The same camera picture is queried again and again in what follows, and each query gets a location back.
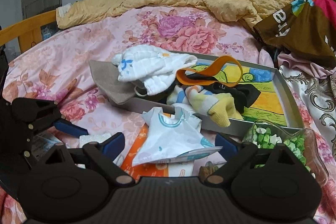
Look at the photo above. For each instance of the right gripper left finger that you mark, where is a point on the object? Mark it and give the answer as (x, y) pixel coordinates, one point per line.
(100, 156)

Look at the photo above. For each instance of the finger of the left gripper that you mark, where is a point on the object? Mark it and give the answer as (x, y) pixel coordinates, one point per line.
(69, 128)

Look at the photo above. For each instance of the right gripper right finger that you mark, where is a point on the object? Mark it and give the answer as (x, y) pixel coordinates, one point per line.
(237, 155)

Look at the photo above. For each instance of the striped pastel sock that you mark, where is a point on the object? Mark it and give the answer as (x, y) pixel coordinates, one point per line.
(219, 107)

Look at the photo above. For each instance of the black and blue sock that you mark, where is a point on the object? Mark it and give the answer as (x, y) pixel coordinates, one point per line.
(203, 98)

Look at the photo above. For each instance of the orange headband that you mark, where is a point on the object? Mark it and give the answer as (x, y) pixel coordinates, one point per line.
(209, 73)

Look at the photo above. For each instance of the white muslin cloth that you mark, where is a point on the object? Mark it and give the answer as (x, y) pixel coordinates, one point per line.
(154, 67)

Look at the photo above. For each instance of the grey face mask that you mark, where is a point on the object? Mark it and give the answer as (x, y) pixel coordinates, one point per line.
(140, 91)

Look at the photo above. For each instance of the orange white box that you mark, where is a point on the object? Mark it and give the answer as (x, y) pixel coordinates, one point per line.
(177, 169)

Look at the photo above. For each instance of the pink floral bed sheet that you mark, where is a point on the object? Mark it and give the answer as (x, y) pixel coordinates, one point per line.
(57, 68)

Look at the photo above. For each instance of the grey tray with drawing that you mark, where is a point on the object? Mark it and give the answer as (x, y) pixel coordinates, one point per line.
(260, 94)

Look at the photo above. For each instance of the grey cardboard tray lid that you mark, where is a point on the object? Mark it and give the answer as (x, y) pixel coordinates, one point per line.
(105, 76)

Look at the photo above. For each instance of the white baby bib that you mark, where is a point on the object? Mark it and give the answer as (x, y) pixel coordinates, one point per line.
(173, 139)

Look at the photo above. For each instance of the white ornate patterned fabric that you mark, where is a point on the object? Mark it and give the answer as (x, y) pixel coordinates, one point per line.
(316, 100)

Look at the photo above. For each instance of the grey door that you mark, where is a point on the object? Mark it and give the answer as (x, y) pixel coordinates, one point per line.
(35, 7)

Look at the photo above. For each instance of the brown multicoloured towel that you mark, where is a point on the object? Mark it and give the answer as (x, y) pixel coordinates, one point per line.
(306, 28)

